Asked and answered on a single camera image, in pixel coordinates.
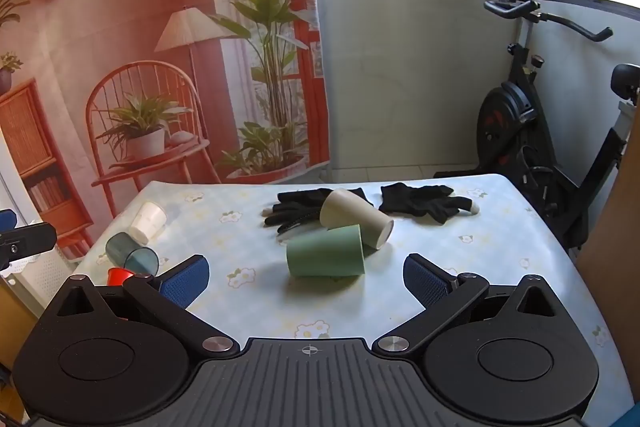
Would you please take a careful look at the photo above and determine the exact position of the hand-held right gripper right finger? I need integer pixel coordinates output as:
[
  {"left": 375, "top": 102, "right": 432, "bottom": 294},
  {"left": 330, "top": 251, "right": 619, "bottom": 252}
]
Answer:
[{"left": 372, "top": 253, "right": 571, "bottom": 357}]

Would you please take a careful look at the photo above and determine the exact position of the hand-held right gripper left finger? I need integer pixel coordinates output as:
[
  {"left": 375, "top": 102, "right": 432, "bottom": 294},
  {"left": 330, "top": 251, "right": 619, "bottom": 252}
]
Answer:
[{"left": 42, "top": 255, "right": 241, "bottom": 357}]

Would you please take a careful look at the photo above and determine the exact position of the green cup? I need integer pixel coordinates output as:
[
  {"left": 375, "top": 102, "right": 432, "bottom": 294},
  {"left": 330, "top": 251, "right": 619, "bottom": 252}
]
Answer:
[{"left": 286, "top": 224, "right": 365, "bottom": 279}]

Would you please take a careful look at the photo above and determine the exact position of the dark teal glass cup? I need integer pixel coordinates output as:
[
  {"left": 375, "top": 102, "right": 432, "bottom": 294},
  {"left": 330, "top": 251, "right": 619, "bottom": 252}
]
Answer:
[{"left": 105, "top": 232, "right": 160, "bottom": 276}]

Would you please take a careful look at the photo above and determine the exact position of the small red cup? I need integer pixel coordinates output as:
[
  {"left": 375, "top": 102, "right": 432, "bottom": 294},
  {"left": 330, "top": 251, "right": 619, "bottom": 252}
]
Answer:
[{"left": 107, "top": 267, "right": 135, "bottom": 287}]

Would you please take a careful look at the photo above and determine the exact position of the white cup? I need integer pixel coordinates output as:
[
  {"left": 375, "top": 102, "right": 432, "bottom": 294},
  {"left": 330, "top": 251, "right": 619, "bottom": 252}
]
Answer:
[{"left": 128, "top": 201, "right": 168, "bottom": 243}]

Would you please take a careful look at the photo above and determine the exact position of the beige cup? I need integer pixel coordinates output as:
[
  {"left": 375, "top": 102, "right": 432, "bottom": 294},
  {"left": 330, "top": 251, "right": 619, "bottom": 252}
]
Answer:
[{"left": 320, "top": 188, "right": 394, "bottom": 251}]

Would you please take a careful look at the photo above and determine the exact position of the floral tablecloth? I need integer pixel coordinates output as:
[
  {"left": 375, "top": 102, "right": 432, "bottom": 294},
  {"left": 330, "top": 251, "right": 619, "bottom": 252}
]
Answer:
[{"left": 75, "top": 173, "right": 636, "bottom": 427}]

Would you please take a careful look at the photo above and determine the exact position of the black glove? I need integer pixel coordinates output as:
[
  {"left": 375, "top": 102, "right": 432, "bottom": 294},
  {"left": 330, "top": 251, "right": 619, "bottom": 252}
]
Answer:
[
  {"left": 378, "top": 182, "right": 481, "bottom": 225},
  {"left": 261, "top": 188, "right": 368, "bottom": 235}
]

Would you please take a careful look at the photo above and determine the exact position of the wooden cabinet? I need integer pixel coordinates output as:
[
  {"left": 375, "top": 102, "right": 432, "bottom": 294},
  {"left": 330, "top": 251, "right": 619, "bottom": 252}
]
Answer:
[{"left": 0, "top": 277, "right": 42, "bottom": 410}]

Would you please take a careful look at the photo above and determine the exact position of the black exercise bike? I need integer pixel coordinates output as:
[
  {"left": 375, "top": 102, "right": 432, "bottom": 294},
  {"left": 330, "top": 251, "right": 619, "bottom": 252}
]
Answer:
[{"left": 433, "top": 0, "right": 640, "bottom": 254}]

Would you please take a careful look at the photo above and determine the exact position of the brown board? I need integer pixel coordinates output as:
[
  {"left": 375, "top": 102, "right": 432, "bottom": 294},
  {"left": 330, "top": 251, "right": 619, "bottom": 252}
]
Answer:
[{"left": 575, "top": 104, "right": 640, "bottom": 408}]

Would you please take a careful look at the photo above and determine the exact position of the printed wall backdrop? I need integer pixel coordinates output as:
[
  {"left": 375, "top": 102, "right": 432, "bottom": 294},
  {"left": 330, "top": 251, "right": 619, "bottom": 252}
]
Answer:
[{"left": 0, "top": 0, "right": 332, "bottom": 260}]

